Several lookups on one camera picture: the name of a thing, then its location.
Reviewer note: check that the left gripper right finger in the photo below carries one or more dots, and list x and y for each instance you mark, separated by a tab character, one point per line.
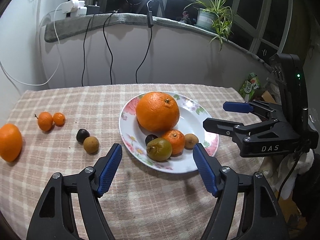
261	216

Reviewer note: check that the dark purple fruit in plate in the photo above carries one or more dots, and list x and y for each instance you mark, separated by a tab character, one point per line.
150	138

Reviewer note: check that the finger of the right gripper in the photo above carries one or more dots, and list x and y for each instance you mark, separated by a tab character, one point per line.
238	107
228	128

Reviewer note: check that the large orange on cloth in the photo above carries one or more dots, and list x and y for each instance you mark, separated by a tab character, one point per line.
11	142

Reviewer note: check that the dark purple fruit on cloth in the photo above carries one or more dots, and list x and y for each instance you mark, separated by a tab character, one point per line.
81	135

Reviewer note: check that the tan longan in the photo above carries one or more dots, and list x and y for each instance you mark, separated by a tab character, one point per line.
190	141
91	145

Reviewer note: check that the stemmed mandarin orange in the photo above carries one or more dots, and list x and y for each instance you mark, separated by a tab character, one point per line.
44	121

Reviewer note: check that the floral white plate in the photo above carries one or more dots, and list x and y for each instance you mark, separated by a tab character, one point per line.
191	120

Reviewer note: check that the green-brown round fruit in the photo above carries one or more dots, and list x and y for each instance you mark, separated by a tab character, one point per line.
159	149

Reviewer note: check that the green carton box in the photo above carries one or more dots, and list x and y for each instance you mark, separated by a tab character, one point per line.
250	86

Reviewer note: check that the black box on sill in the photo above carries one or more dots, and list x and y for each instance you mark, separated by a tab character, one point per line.
92	9

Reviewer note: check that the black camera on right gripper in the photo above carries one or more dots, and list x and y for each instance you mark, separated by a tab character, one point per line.
289	75

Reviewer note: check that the potted spider plant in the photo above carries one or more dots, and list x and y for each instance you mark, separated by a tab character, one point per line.
214	16

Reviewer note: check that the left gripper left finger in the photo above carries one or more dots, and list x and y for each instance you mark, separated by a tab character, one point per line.
53	217

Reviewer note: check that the tan longan beside purple fruit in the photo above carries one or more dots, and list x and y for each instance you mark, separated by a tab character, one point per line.
91	145

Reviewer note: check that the grey window sill mat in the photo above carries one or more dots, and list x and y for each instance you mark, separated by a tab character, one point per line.
71	26

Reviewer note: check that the large orange in plate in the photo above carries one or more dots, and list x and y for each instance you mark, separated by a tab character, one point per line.
157	112

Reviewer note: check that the medium mandarin orange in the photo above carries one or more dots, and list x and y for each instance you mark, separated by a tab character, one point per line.
177	140

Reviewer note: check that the small oval mandarin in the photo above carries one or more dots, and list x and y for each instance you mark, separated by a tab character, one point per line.
59	119

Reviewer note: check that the white power adapter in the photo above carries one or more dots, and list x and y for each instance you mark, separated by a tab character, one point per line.
74	8

